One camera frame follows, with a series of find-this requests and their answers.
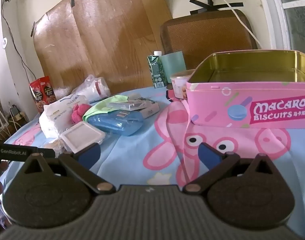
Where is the pink biscuit tin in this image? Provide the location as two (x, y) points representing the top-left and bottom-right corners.
(186, 50), (305, 128)

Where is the food can with white lid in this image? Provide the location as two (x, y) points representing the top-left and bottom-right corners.
(170, 69), (196, 99)

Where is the green drink carton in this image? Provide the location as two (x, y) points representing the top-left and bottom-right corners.
(147, 51), (166, 89)

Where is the black wall cable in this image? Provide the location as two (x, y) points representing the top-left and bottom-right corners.
(0, 0), (36, 79)

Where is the pink fluffy cloth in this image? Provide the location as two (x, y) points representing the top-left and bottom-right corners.
(71, 103), (93, 125)

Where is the clear bag of white cups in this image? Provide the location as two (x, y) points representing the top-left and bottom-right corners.
(72, 74), (111, 103)

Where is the black tape cross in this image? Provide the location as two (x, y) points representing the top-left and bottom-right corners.
(189, 0), (244, 15)

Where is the large white tissue pack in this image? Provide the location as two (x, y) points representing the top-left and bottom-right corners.
(39, 94), (90, 139)

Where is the patterned tissue pack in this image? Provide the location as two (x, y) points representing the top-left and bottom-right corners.
(119, 104), (160, 118)

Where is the clear plastic package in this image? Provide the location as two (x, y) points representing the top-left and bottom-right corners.
(107, 99), (153, 112)

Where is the light green cloth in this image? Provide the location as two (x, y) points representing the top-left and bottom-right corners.
(82, 95), (129, 120)

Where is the brown woven chair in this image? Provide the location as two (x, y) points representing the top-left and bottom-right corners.
(160, 9), (258, 70)

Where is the blue plastic case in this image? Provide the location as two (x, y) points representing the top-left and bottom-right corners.
(88, 110), (144, 137)

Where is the white power cable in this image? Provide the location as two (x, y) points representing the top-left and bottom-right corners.
(205, 0), (262, 50)

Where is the white-framed window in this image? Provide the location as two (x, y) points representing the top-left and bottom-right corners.
(266, 0), (305, 63)

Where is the white square box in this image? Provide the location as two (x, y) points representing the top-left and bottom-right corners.
(60, 122), (106, 153)

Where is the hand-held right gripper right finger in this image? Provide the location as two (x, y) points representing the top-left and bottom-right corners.
(183, 142), (279, 195)

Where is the blue cartoon bed sheet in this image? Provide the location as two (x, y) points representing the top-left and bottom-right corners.
(0, 85), (305, 205)

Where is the large wooden board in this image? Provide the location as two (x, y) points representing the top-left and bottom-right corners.
(32, 0), (173, 103)

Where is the teal cylinder cup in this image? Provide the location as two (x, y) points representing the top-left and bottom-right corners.
(160, 51), (187, 80)

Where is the red snack box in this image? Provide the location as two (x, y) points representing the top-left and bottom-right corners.
(39, 76), (57, 105)
(29, 79), (44, 113)

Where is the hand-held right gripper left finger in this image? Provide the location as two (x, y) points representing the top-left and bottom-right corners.
(20, 142), (116, 195)

